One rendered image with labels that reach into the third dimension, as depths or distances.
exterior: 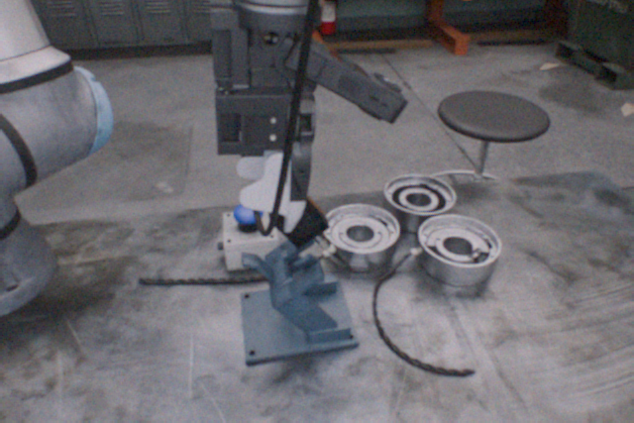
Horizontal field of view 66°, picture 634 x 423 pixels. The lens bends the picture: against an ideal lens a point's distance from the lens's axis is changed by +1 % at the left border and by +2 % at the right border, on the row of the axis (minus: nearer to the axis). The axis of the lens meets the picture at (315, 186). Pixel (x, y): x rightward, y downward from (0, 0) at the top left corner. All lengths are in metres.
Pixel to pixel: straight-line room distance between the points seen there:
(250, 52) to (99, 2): 3.55
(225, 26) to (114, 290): 0.41
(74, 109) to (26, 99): 0.05
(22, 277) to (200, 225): 0.23
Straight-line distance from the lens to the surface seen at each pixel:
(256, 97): 0.38
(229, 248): 0.64
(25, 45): 0.69
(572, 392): 0.60
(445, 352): 0.59
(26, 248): 0.70
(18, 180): 0.67
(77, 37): 4.04
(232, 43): 0.39
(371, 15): 4.54
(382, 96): 0.41
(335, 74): 0.40
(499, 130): 1.48
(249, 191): 0.43
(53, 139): 0.68
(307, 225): 0.49
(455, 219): 0.71
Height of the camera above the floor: 1.26
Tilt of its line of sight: 34 degrees down
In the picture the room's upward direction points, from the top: straight up
